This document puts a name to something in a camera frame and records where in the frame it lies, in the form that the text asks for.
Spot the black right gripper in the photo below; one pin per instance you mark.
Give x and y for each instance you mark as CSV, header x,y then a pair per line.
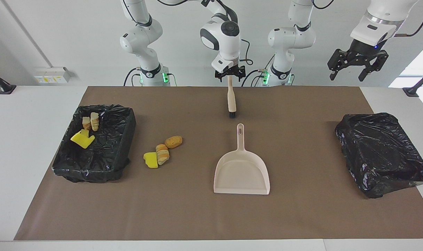
x,y
232,70

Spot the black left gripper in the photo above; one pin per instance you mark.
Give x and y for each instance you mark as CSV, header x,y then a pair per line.
x,y
366,52

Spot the beige hand brush black bristles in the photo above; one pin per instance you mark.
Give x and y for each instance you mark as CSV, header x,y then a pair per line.
x,y
231,99

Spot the brown bread roll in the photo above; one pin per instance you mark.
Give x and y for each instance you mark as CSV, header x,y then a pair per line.
x,y
173,142

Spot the beige plastic dustpan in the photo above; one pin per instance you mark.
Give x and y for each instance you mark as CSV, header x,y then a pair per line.
x,y
241,174

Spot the striped croissant piece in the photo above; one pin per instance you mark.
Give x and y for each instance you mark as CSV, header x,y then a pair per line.
x,y
94,121
162,155
86,123

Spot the small yellow sponge piece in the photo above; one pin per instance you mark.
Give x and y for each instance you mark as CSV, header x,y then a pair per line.
x,y
84,132

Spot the notched yellow sponge piece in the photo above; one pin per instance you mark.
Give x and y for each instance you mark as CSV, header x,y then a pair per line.
x,y
81,141

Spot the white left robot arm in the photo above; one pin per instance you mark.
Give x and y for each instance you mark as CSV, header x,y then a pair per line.
x,y
291,35

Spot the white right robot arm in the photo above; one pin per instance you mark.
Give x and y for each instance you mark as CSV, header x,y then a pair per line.
x,y
141,38

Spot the bin lined with black bag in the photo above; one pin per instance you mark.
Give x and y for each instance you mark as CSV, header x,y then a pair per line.
x,y
379,153
103,153

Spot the brown paper table mat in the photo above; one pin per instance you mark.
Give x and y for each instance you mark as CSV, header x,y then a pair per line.
x,y
211,216

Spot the black camera stand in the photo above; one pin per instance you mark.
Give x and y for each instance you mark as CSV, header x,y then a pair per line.
x,y
411,92
7,89

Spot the white wall socket box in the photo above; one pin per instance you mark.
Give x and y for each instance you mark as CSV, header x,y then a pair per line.
x,y
52,75

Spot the grey wall conduit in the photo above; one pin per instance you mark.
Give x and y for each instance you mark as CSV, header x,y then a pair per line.
x,y
27,33

